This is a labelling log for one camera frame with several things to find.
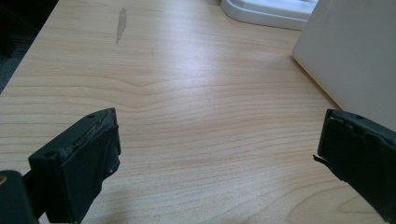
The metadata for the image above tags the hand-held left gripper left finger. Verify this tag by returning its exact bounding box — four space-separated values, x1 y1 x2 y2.
27 107 122 224

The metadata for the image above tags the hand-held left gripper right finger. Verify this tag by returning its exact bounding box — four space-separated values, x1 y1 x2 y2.
313 108 396 224

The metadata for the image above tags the white box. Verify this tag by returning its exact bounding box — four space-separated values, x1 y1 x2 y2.
291 0 396 133

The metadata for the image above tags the white plastic tray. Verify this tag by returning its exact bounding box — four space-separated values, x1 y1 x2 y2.
219 0 319 32

